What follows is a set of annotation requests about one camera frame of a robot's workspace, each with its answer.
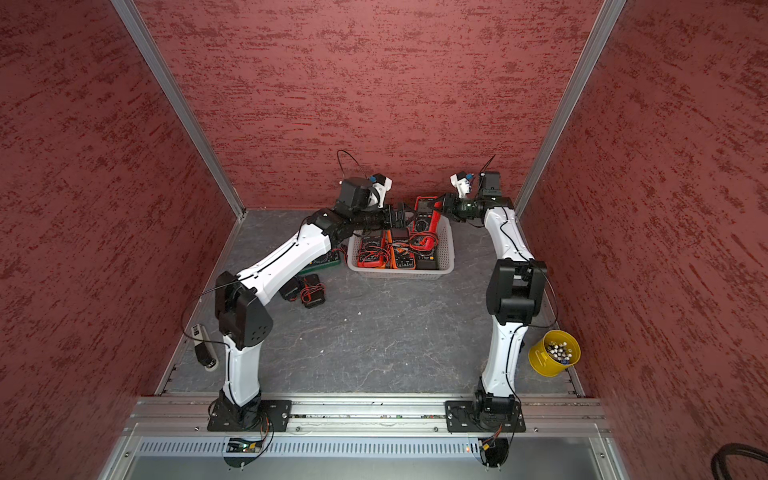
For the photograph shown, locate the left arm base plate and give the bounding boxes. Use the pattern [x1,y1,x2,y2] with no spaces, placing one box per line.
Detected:
[207,397,292,433]

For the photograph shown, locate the black small device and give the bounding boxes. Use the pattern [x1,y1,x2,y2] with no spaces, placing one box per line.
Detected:
[279,277,304,302]

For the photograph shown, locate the dark green multimeter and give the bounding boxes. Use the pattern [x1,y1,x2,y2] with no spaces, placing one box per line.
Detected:
[415,252,439,270]
[299,251,343,276]

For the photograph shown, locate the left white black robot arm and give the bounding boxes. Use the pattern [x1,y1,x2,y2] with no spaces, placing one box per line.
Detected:
[214,203,409,430]

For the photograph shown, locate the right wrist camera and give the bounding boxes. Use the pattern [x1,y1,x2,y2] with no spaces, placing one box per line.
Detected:
[450,171,503,200]

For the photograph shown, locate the white plastic basket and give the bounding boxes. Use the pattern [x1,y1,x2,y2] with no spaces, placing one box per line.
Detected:
[346,217,455,281]

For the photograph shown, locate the yellow cup with batteries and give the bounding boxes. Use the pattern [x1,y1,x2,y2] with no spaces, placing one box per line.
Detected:
[528,330,582,378]

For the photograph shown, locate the small black multimeter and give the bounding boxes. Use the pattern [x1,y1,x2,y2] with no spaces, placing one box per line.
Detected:
[299,274,326,309]

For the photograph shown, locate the aluminium front rail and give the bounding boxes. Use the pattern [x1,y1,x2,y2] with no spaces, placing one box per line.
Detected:
[122,393,613,438]

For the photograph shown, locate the red clamp meter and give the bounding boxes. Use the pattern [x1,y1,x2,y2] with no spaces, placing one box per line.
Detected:
[409,196,440,254]

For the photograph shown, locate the dark green multimeter top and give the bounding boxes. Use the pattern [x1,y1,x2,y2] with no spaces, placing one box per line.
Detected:
[299,251,343,276]

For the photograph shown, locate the red multimeter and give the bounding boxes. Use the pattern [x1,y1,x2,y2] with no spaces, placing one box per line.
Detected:
[356,234,389,269]

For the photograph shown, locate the black cable coil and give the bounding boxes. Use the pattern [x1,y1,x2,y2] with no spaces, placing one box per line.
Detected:
[710,442,768,480]

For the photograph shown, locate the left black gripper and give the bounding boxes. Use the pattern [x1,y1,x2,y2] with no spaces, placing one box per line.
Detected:
[351,202,417,230]

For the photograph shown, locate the orange multimeter sideways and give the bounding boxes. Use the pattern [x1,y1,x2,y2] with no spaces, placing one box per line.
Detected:
[387,229,416,270]

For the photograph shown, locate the grey white handheld device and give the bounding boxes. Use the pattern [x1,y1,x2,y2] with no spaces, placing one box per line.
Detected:
[191,324,219,372]

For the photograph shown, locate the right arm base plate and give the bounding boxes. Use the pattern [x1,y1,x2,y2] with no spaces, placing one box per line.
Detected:
[444,397,527,434]

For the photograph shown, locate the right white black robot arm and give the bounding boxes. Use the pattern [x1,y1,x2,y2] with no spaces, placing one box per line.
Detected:
[440,193,546,423]

